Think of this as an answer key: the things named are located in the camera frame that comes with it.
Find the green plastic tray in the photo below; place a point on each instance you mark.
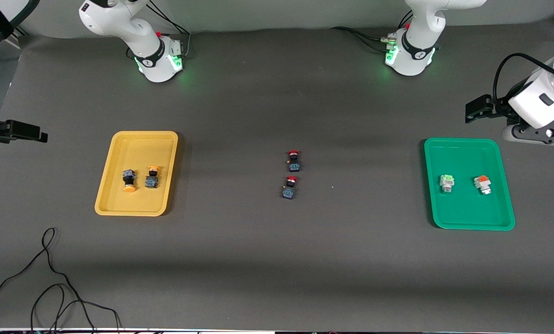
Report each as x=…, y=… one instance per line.
x=467, y=208

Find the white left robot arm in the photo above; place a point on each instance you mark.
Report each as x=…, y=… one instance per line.
x=416, y=51

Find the dark grey table cover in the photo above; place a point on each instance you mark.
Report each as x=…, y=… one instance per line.
x=276, y=260

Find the orange button white switch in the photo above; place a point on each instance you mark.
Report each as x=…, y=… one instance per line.
x=483, y=184

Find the grey metal frame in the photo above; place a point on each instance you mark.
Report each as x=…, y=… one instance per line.
x=19, y=33

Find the red push button switch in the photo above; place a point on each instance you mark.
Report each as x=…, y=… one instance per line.
x=289, y=192
x=294, y=165

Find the yellow plastic tray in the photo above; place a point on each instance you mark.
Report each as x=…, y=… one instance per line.
x=137, y=153

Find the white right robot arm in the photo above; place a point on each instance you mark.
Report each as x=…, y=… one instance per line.
x=142, y=28

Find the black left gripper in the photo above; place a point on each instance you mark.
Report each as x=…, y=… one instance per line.
x=500, y=108

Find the yellow push button switch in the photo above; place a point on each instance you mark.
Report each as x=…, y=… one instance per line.
x=151, y=182
x=129, y=188

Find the green button white switch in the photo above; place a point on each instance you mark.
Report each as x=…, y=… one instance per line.
x=447, y=182

